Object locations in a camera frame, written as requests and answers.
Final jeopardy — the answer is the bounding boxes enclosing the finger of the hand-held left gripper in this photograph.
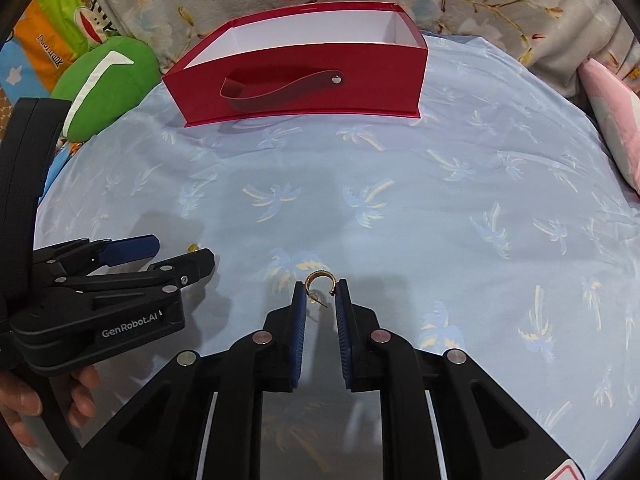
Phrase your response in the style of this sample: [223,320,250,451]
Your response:
[60,249,216,295]
[32,234,161,277]

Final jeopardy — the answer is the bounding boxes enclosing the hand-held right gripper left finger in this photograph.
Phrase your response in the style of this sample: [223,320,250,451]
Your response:
[60,281,308,480]

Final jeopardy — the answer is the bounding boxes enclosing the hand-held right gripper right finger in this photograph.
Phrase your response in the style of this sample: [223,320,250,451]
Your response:
[335,280,583,480]

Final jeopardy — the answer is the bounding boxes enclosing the large gold hoop earring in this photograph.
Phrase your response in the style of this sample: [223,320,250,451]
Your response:
[305,270,337,308]

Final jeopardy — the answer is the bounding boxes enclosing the red cardboard box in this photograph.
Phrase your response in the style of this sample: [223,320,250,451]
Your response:
[162,2,429,128]

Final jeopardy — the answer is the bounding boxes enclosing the person's left hand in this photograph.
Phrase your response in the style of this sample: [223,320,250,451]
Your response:
[0,364,102,456]

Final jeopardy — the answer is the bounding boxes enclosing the green pillow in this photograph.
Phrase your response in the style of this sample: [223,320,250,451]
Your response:
[50,36,161,142]

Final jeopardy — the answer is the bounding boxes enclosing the light blue palm print cloth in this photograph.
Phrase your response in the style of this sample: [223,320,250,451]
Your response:
[32,32,640,480]

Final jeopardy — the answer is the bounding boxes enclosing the colourful cartoon cushion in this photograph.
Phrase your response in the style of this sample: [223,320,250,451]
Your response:
[0,0,118,201]

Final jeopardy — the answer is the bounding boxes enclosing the pink pillow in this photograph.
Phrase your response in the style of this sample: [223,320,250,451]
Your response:
[577,57,640,188]

